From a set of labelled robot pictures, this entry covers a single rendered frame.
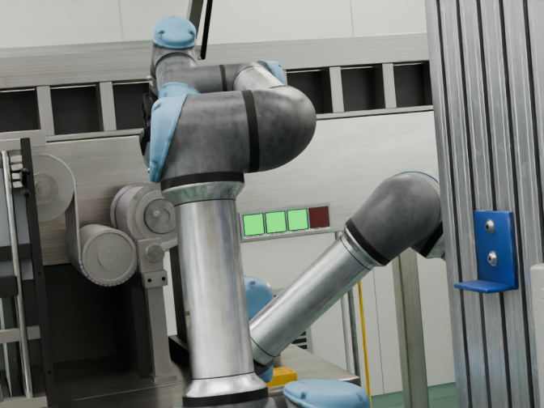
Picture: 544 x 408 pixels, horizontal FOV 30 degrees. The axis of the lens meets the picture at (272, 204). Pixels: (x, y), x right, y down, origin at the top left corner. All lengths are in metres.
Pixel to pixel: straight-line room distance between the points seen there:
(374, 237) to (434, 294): 3.85
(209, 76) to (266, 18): 3.37
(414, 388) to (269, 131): 1.76
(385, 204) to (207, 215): 0.37
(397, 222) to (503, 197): 0.45
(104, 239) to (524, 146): 1.27
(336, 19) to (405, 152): 2.54
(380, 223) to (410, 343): 1.42
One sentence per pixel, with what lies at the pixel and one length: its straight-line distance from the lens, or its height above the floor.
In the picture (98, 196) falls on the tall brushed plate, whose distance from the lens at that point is 2.54.
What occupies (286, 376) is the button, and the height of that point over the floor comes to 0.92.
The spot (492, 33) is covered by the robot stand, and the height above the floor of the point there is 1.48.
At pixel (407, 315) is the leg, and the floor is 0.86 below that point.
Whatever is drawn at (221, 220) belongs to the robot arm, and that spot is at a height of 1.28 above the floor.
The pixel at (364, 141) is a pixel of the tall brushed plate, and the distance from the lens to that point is 2.73.
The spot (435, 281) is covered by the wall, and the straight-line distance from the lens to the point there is 5.44.
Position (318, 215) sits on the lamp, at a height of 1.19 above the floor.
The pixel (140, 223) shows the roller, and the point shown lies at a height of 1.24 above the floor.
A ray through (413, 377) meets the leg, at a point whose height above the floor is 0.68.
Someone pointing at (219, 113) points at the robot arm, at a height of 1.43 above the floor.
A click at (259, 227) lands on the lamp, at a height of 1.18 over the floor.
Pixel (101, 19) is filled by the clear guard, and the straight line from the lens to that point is 2.53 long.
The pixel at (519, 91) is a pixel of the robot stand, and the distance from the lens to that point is 1.14.
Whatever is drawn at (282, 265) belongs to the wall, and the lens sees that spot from 5.11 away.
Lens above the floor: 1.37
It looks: 3 degrees down
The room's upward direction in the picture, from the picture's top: 5 degrees counter-clockwise
